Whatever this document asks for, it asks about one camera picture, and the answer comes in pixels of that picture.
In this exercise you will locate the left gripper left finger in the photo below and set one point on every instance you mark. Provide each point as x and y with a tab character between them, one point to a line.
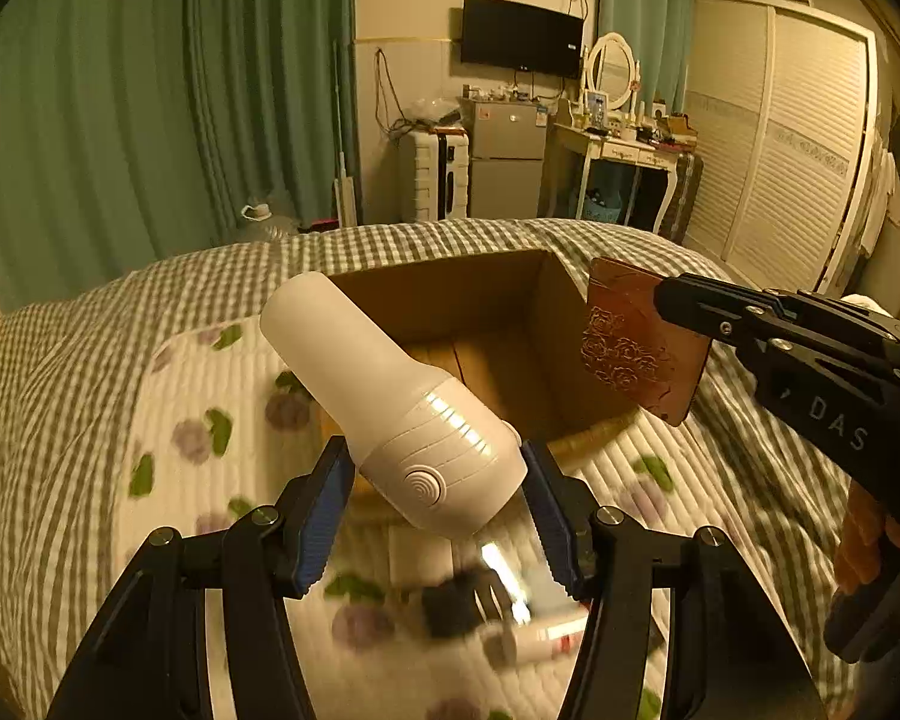
145	654

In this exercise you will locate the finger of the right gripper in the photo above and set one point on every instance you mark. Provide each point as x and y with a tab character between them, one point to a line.
742	317

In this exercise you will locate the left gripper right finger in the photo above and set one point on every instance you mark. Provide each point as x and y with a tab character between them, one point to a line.
730	654

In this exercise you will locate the brown embossed leather wallet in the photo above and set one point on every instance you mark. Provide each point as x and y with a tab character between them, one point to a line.
628	346

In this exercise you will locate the white bottle red cap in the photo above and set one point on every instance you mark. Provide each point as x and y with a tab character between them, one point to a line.
544	639

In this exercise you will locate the white cylindrical device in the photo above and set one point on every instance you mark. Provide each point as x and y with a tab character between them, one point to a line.
426	443

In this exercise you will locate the black remote control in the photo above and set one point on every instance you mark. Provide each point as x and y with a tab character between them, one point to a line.
464	603

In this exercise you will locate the right hand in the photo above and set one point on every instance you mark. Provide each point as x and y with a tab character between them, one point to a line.
857	561

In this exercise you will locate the blue laundry basket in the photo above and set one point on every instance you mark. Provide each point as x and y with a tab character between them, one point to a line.
597	207

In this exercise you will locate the white dressing table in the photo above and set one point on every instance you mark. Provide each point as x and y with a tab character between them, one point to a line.
682	171

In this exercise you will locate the open cardboard box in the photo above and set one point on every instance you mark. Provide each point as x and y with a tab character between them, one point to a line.
509	326

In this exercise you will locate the white louvered wardrobe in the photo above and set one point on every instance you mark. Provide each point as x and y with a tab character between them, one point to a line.
784	99

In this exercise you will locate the oval white vanity mirror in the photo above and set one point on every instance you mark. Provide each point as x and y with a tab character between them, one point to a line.
610	69

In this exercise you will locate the grey mini fridge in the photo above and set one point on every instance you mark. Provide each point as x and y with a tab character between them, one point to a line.
507	143

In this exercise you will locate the white suitcase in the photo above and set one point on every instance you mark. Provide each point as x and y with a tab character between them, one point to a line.
433	173

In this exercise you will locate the green curtain right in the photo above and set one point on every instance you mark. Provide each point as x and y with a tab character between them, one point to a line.
659	33

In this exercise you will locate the green curtain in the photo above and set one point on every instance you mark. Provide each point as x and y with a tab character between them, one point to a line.
659	33
135	130

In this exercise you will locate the clear water jug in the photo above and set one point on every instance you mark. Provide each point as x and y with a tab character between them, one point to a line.
259	224

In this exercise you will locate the green curtain left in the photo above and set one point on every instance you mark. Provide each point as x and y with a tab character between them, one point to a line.
135	130

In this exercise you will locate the black wall television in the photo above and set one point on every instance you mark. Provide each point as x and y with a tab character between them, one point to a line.
520	37

